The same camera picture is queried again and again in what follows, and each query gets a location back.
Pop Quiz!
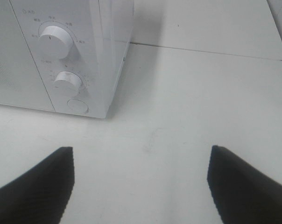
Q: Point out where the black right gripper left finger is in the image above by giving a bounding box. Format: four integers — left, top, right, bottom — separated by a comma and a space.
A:
0, 147, 74, 224

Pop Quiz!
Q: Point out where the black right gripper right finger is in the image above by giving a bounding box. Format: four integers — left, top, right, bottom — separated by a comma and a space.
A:
207, 145, 282, 224

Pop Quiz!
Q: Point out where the round white door button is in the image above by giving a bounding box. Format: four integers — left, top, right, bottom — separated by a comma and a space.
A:
67, 99, 89, 113

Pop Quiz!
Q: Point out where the white timer knob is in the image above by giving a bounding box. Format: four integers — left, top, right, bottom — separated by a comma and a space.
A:
54, 71, 83, 97

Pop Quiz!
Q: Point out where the white microwave door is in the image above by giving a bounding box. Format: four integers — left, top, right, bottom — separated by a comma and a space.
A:
0, 0, 54, 111

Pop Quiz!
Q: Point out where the white microwave oven body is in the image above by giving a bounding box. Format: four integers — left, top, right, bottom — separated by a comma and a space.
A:
9, 0, 134, 119

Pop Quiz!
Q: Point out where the upper white power knob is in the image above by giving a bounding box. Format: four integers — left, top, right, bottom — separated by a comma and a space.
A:
38, 25, 73, 59

